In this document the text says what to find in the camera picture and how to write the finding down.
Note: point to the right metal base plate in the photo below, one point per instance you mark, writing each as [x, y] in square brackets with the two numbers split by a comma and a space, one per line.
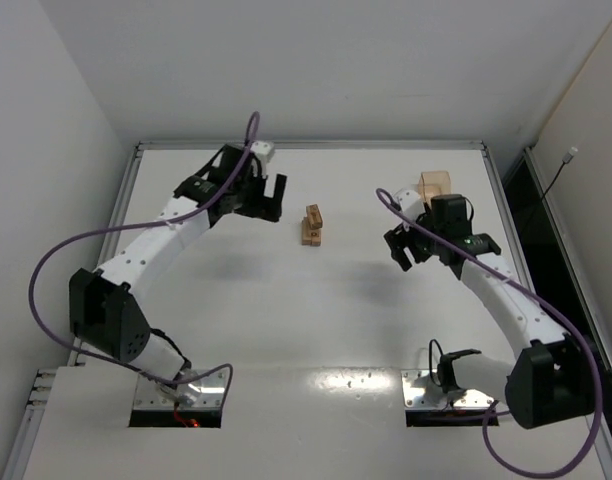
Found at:
[420, 394]

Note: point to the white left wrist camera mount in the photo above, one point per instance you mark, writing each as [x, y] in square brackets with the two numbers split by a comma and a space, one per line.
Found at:
[263, 150]

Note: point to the dark striped wood block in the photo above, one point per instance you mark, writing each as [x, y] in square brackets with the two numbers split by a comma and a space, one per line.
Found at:
[313, 211]

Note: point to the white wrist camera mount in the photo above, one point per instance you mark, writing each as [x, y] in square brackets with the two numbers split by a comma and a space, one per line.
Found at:
[409, 202]
[263, 150]

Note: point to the black wall cable white plug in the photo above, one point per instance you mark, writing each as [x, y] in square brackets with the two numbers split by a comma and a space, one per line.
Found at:
[566, 160]

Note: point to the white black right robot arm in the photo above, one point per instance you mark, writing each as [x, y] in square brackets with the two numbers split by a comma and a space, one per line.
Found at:
[554, 376]

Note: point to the transparent amber plastic box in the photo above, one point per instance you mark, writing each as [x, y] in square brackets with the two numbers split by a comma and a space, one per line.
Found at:
[434, 183]

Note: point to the aluminium table frame rail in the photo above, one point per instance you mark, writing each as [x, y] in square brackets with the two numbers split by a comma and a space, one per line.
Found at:
[323, 144]

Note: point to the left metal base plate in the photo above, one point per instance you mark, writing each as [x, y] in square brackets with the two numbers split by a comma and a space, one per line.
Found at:
[203, 395]

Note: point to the wood block numbered 30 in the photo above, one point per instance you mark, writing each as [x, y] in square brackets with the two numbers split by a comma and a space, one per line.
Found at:
[311, 237]

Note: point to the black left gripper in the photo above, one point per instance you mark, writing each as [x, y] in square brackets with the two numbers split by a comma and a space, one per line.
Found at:
[256, 201]

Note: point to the metal base plate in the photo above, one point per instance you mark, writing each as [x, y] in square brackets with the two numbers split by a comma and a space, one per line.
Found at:
[203, 395]
[420, 394]

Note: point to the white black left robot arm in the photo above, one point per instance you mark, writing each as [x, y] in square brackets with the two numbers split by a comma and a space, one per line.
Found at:
[105, 304]

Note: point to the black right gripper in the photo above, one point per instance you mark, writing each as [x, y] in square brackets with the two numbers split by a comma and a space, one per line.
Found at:
[412, 241]

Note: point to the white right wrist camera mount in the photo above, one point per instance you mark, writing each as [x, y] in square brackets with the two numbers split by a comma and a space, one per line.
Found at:
[409, 202]

